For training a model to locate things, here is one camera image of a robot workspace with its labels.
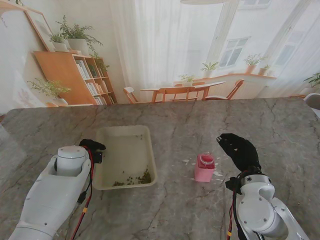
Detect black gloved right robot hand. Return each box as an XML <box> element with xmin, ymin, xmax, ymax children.
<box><xmin>216</xmin><ymin>133</ymin><xmax>262</xmax><ymax>173</ymax></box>

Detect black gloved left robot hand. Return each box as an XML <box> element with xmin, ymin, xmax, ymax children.
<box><xmin>79</xmin><ymin>139</ymin><xmax>107</xmax><ymax>152</ymax></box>

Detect cream baking tray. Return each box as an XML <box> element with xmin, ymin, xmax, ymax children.
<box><xmin>92</xmin><ymin>125</ymin><xmax>158</xmax><ymax>191</ymax></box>

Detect pink square jar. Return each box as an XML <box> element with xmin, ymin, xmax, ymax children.
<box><xmin>194</xmin><ymin>152</ymin><xmax>216</xmax><ymax>183</ymax></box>

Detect printed room scene backdrop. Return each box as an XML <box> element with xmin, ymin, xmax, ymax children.
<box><xmin>0</xmin><ymin>0</ymin><xmax>320</xmax><ymax>111</ymax></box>

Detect red and black right arm cable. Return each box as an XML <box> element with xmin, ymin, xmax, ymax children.
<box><xmin>224</xmin><ymin>176</ymin><xmax>245</xmax><ymax>240</ymax></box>

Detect red and black arm cable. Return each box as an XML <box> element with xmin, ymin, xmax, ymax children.
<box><xmin>224</xmin><ymin>176</ymin><xmax>245</xmax><ymax>240</ymax></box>
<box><xmin>69</xmin><ymin>146</ymin><xmax>104</xmax><ymax>240</ymax></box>

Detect red and black left arm cable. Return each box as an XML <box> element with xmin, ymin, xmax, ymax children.
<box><xmin>69</xmin><ymin>146</ymin><xmax>104</xmax><ymax>240</ymax></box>

